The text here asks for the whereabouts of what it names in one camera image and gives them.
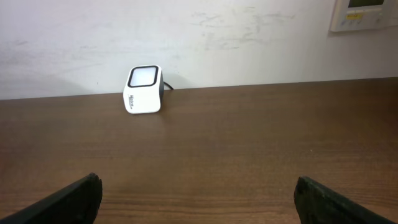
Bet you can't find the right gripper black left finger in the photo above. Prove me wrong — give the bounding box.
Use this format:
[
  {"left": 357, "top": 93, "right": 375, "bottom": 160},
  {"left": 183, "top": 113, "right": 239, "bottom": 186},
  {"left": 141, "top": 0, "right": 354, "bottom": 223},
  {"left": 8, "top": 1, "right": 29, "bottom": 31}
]
[{"left": 1, "top": 173, "right": 103, "bottom": 224}]

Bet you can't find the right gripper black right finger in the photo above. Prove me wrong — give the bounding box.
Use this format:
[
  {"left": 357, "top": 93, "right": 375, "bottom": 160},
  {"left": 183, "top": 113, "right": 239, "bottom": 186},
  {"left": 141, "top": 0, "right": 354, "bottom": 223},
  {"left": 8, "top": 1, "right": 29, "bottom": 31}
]
[{"left": 294, "top": 176, "right": 394, "bottom": 224}]

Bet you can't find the white barcode scanner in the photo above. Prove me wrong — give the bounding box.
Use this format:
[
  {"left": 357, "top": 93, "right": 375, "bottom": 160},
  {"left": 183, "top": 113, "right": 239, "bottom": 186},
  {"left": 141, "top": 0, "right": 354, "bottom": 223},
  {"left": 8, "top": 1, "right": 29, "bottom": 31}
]
[{"left": 123, "top": 65, "right": 164, "bottom": 114}]

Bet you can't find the white wall control panel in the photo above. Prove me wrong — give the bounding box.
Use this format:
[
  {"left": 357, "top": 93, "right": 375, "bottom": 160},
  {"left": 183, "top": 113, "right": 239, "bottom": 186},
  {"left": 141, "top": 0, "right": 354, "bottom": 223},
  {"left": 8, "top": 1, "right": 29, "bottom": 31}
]
[{"left": 329, "top": 0, "right": 397, "bottom": 32}]

